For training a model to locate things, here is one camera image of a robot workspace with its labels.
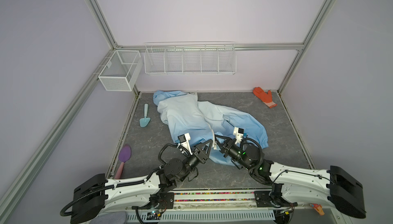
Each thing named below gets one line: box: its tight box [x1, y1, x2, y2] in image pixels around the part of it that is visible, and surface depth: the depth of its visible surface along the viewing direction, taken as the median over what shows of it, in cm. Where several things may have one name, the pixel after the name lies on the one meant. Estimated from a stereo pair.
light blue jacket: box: [153, 90, 269, 166], surface depth 98 cm
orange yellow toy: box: [310, 203, 325, 216], surface depth 71 cm
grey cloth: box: [89, 210, 127, 224], surface depth 69 cm
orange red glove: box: [252, 86, 278, 109], surface depth 122 cm
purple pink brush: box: [114, 143, 132, 180], surface depth 89 cm
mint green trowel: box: [139, 103, 151, 128], surface depth 107 cm
